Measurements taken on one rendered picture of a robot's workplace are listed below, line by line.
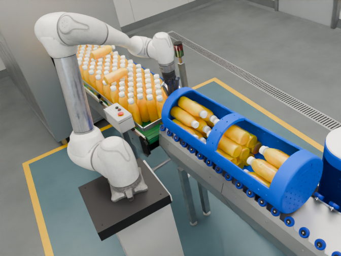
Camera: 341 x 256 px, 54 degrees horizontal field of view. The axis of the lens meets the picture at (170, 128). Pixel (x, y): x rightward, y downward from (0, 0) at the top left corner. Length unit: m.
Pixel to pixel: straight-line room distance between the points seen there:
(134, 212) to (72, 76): 0.67
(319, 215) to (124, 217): 0.87
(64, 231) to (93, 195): 1.39
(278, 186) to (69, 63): 1.02
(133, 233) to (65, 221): 1.50
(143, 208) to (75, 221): 1.61
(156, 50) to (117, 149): 0.59
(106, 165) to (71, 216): 1.67
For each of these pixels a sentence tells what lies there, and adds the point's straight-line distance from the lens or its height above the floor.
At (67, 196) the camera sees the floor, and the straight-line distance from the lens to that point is 3.37.
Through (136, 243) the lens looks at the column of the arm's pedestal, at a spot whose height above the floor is 0.79.
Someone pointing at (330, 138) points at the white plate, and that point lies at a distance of 1.89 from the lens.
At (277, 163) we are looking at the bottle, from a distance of 1.53.
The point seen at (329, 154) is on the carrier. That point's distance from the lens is 1.83.
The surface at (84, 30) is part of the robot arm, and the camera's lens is 1.39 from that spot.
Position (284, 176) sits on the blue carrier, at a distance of 1.44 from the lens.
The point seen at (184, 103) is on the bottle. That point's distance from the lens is 1.92.
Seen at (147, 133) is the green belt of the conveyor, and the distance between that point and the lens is 2.23.
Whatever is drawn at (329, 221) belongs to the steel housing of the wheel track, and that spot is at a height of 0.93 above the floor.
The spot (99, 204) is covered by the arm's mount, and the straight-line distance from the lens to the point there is 1.69.
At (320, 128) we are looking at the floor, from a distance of 3.60.
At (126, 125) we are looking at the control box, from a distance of 2.11.
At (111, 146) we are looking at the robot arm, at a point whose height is 1.31.
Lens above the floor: 2.25
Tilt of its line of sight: 37 degrees down
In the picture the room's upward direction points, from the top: 13 degrees counter-clockwise
